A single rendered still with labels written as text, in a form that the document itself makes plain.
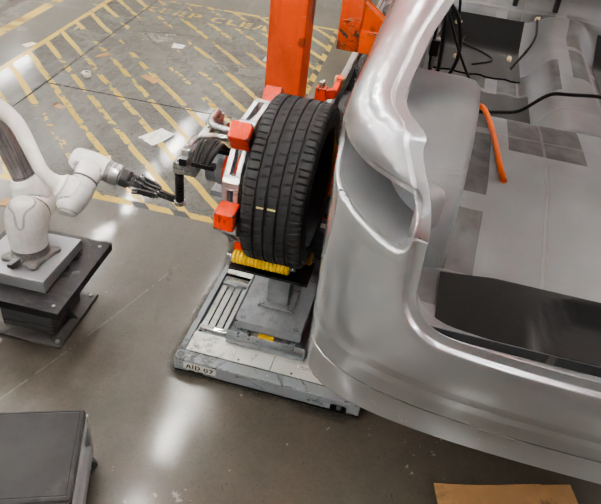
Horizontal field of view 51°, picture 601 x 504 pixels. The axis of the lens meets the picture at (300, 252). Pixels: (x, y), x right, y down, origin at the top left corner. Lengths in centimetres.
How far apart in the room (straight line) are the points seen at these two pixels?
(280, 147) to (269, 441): 119
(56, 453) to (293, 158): 124
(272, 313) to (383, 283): 147
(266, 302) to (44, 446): 112
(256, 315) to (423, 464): 93
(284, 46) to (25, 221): 129
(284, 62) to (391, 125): 157
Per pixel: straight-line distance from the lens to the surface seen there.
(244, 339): 284
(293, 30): 278
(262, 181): 222
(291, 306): 286
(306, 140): 225
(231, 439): 268
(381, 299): 144
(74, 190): 264
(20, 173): 298
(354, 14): 475
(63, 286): 290
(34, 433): 235
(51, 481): 224
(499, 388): 151
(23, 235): 286
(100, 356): 299
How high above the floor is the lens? 219
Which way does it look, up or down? 38 degrees down
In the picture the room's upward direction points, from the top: 7 degrees clockwise
